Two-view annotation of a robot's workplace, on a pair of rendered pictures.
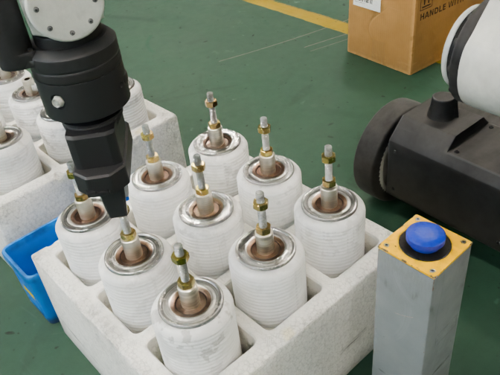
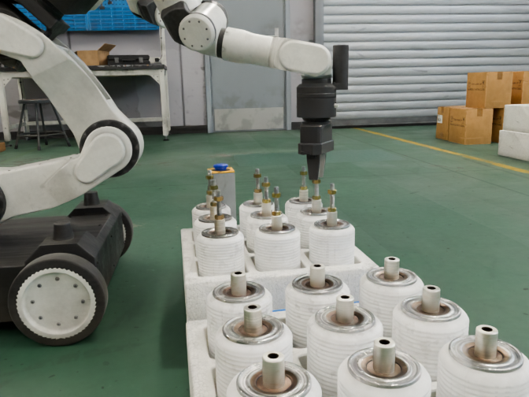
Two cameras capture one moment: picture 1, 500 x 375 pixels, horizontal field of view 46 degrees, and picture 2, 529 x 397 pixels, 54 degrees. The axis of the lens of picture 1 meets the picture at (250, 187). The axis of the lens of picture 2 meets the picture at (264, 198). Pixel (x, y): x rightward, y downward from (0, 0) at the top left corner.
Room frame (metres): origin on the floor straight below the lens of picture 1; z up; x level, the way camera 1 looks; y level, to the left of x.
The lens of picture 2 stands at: (1.63, 0.60, 0.54)
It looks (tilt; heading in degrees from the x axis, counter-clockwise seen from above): 13 degrees down; 208
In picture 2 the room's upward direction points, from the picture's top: 1 degrees counter-clockwise
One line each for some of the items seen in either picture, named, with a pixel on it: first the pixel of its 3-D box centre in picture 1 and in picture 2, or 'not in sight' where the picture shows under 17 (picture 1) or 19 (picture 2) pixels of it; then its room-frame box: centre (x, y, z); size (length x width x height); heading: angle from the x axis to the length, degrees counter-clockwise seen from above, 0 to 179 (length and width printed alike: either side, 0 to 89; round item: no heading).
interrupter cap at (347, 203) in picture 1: (329, 203); (211, 206); (0.60, -0.10, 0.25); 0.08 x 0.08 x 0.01
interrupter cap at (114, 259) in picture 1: (134, 254); (316, 211); (0.55, 0.16, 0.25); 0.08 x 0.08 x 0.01
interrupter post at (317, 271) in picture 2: not in sight; (317, 276); (0.96, 0.33, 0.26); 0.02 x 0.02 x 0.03
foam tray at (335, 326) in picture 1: (221, 290); (268, 281); (0.62, 0.06, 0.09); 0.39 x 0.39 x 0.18; 38
